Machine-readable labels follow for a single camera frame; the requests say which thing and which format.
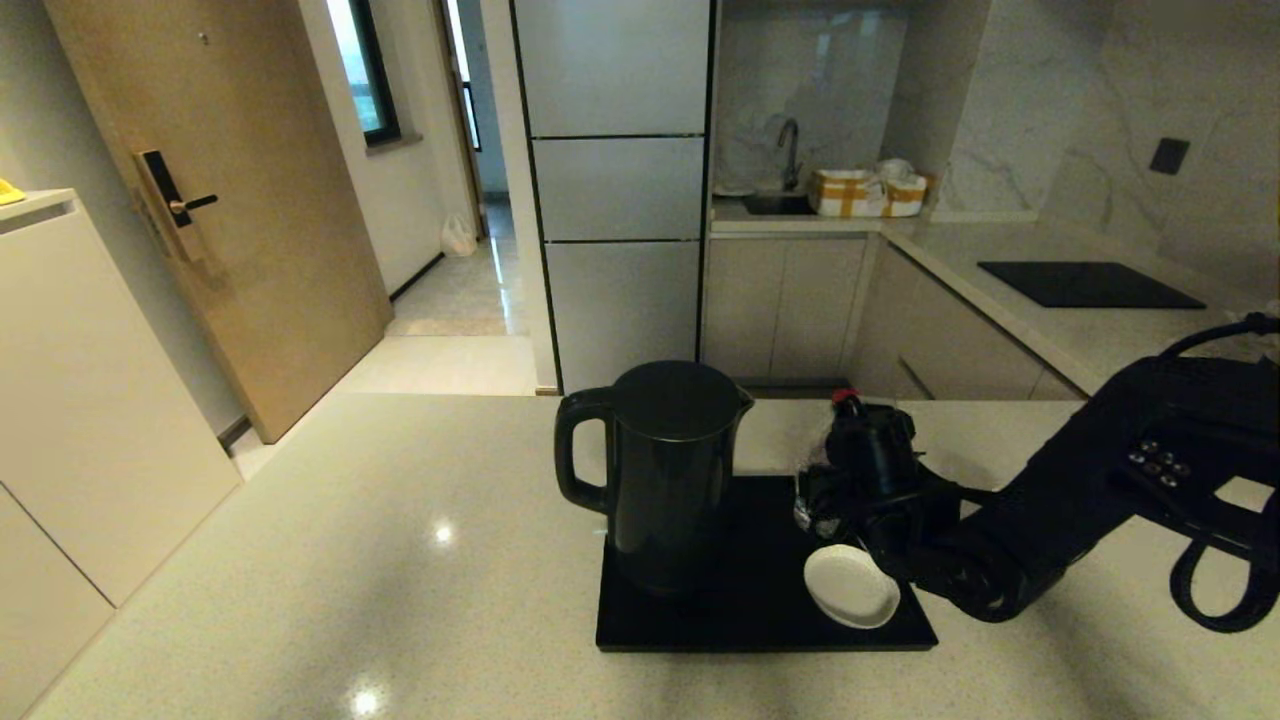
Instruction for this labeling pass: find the clear water bottle red cap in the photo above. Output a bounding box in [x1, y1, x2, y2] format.
[795, 388, 865, 541]

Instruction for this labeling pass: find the black electric kettle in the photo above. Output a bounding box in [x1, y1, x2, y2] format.
[554, 361, 756, 598]

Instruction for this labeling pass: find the small white saucer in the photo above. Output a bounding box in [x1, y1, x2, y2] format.
[803, 543, 901, 630]

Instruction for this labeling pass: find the beige base cabinet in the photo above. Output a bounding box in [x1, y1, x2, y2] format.
[700, 237, 871, 386]
[850, 244, 1093, 403]

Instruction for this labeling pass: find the black rectangular tray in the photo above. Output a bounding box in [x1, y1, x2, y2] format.
[595, 474, 939, 653]

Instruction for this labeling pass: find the yellow striped white box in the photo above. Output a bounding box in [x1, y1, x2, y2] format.
[808, 170, 884, 220]

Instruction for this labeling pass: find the steel kitchen sink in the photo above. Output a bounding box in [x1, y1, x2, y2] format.
[742, 193, 817, 218]

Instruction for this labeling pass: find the cardboard box yellow tape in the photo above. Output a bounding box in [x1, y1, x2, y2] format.
[880, 174, 931, 218]

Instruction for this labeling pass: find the black induction cooktop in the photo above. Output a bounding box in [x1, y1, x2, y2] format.
[976, 262, 1207, 311]

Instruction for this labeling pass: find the dark kitchen faucet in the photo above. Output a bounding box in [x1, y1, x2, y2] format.
[776, 120, 802, 193]

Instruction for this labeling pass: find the tall grey refrigerator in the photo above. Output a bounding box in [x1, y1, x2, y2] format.
[510, 0, 717, 393]

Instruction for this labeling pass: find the dark framed window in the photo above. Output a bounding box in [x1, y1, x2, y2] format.
[325, 0, 403, 151]

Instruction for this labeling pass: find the light wooden door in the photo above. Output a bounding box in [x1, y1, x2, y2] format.
[45, 0, 393, 445]

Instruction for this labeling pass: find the white storage cabinet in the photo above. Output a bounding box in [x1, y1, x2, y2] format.
[0, 189, 244, 720]

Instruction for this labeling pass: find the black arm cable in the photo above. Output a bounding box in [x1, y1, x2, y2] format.
[1168, 520, 1280, 634]
[1160, 313, 1280, 361]

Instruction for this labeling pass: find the black door lock with handle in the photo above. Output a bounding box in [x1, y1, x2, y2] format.
[137, 150, 221, 265]

